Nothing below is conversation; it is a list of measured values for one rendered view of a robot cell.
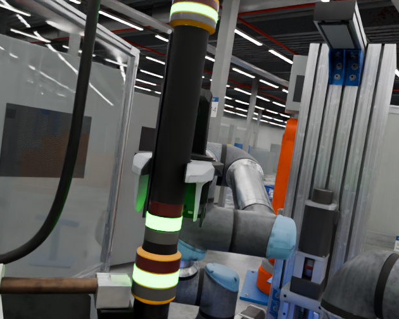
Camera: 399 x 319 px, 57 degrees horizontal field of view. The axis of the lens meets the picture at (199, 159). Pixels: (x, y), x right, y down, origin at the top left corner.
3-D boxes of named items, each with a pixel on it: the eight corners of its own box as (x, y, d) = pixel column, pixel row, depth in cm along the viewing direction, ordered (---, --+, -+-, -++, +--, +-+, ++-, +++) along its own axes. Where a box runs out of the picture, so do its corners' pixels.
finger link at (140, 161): (135, 224, 32) (168, 208, 41) (144, 158, 32) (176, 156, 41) (103, 217, 33) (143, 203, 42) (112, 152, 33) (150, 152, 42)
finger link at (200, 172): (210, 236, 32) (203, 213, 41) (221, 169, 32) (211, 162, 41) (175, 231, 32) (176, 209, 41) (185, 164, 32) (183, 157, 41)
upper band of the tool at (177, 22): (175, 19, 31) (180, -15, 31) (164, 31, 35) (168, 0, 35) (221, 31, 33) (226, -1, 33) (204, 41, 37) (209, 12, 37)
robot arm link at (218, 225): (226, 269, 60) (237, 204, 59) (158, 259, 60) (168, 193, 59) (223, 254, 68) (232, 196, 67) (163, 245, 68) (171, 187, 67)
